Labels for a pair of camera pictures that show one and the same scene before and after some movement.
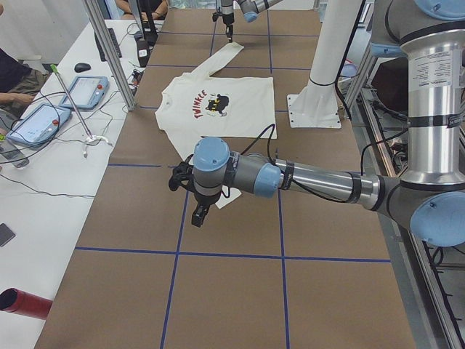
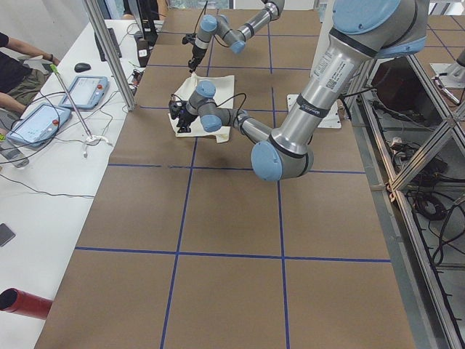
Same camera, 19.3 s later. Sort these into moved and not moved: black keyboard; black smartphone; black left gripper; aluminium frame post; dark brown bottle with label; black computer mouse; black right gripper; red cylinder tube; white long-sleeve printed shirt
Moved: black left gripper; white long-sleeve printed shirt; black right gripper
Not moved: black smartphone; black keyboard; dark brown bottle with label; aluminium frame post; red cylinder tube; black computer mouse
